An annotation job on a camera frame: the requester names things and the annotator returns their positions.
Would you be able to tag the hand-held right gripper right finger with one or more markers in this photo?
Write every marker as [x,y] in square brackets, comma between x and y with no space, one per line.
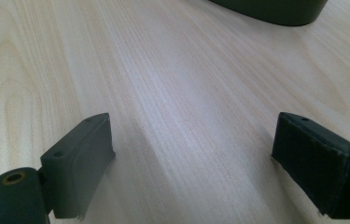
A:
[315,165]

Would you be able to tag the dark green rounded container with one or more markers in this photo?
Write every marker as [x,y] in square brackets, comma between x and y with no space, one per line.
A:
[275,11]

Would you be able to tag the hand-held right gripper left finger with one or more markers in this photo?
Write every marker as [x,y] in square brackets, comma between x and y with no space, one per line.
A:
[76,168]

